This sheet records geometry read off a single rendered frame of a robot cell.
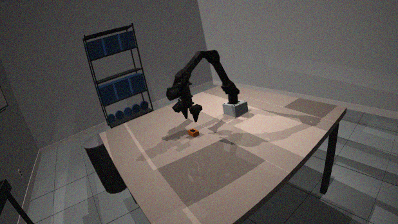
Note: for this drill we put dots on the orange block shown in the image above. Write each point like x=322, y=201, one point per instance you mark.
x=193, y=132

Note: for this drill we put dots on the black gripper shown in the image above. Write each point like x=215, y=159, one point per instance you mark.
x=194, y=109

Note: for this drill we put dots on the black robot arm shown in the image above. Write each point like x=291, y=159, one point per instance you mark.
x=184, y=75

